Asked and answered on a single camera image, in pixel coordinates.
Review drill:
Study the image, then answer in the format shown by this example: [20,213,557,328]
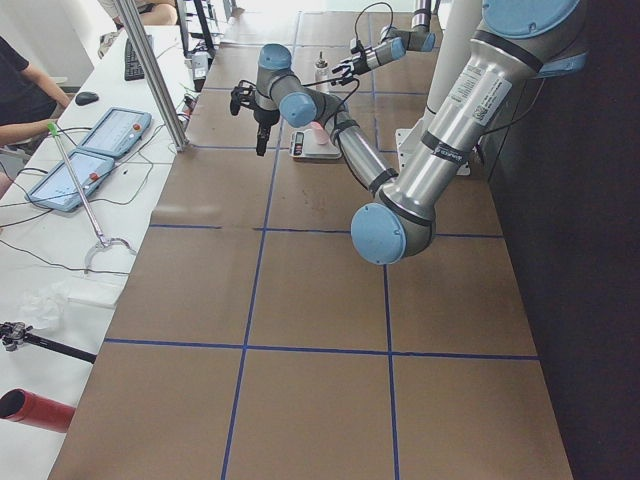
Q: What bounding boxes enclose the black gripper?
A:
[253,106,280,156]
[330,48,372,85]

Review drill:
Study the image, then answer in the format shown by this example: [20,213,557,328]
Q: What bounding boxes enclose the clear glass sauce bottle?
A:
[314,51,330,93]

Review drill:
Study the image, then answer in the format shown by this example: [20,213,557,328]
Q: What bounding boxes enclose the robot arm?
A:
[231,1,587,265]
[332,1,436,85]

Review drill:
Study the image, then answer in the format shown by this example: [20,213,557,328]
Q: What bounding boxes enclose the silver electronic kitchen scale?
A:
[289,129,342,161]

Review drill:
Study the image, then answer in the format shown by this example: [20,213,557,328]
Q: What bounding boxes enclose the far blue teach pendant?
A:
[77,107,152,159]

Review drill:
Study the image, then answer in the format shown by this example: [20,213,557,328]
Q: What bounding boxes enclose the blue teach pendant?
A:
[25,149,114,212]
[77,107,152,159]

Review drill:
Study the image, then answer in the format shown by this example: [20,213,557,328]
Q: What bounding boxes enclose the black computer keyboard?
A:
[124,39,145,81]

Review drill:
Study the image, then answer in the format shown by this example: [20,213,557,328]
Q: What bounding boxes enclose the black computer mouse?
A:
[74,91,99,106]

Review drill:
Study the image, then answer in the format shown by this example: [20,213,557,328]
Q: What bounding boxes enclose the metal reacher grabber stick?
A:
[47,122,137,273]

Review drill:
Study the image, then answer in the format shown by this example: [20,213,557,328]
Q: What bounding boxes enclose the near blue teach pendant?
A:
[25,149,114,212]

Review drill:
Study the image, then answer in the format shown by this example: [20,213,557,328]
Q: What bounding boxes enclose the seated person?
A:
[0,34,74,199]

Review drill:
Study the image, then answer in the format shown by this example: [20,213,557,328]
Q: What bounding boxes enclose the crumpled white plastic bag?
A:
[17,279,126,337]

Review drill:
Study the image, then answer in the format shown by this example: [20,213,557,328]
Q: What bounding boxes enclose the black tripod stand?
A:
[1,322,97,364]

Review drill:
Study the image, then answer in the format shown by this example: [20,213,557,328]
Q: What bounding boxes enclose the red cylinder tube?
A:
[1,389,75,433]

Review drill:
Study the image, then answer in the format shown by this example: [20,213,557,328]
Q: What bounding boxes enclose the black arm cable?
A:
[237,74,364,131]
[352,2,396,49]

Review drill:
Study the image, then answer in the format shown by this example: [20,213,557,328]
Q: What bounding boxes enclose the aluminium frame post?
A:
[115,0,188,152]

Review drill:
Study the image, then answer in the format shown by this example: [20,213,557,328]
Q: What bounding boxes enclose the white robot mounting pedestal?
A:
[396,0,482,170]

